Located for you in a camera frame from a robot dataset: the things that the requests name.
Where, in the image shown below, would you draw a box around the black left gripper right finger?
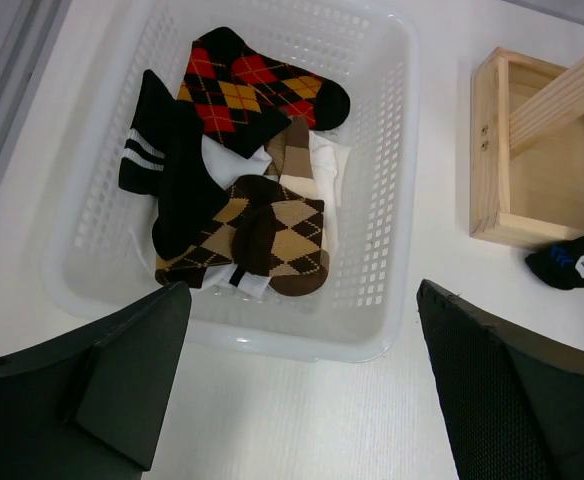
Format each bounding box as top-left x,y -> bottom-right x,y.
416,280 -> 584,479

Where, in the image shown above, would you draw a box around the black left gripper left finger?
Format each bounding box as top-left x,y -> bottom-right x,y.
0,283 -> 191,479

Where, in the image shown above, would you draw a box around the black sport sock blue accents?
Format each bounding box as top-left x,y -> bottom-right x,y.
525,236 -> 584,290

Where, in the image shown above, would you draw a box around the brown tan argyle sock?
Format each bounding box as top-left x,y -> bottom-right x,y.
155,175 -> 329,297

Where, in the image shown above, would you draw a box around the black sock white stripes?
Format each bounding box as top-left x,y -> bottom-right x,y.
118,70 -> 229,260

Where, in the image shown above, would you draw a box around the wooden hanging rack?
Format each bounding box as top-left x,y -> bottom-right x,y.
470,48 -> 584,248

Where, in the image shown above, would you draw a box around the brown beige striped sock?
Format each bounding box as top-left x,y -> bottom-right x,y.
266,117 -> 319,200

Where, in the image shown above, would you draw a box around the red yellow argyle sock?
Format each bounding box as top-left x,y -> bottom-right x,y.
177,27 -> 351,158

